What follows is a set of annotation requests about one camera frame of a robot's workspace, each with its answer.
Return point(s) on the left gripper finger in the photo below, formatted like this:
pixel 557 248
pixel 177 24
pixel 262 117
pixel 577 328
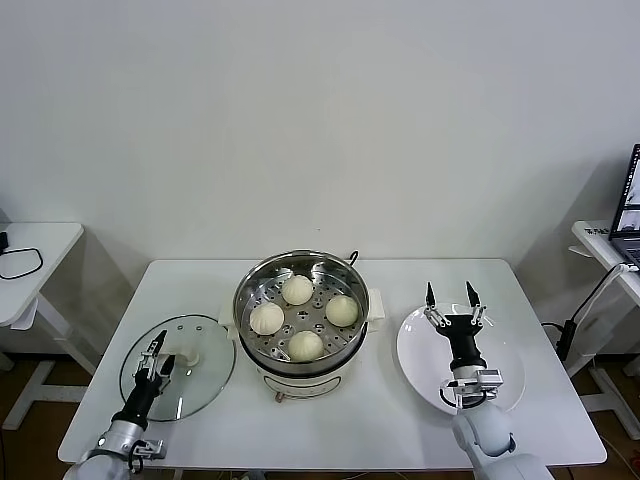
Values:
pixel 159 344
pixel 170 366

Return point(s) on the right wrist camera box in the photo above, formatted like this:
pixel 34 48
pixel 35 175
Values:
pixel 487 382

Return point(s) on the steel perforated steamer pot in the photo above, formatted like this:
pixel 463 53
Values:
pixel 350 287

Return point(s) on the small black device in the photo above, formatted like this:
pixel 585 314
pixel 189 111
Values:
pixel 4 241

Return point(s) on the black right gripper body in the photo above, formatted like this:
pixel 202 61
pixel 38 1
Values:
pixel 462 340

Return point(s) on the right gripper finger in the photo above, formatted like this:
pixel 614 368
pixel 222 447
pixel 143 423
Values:
pixel 473 296
pixel 430 297

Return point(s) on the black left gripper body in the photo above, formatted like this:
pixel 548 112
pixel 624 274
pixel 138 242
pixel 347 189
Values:
pixel 142 395

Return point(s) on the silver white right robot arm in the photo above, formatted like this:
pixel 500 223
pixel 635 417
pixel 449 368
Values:
pixel 482 430

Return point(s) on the dark open laptop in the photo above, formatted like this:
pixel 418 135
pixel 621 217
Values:
pixel 631 210

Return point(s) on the round white plate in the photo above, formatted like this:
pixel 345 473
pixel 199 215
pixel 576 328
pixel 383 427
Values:
pixel 415 350

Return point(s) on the black power strip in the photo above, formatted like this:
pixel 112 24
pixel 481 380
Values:
pixel 565 340

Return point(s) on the white steamed baozi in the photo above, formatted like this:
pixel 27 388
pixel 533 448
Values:
pixel 266 318
pixel 298 290
pixel 305 346
pixel 342 310

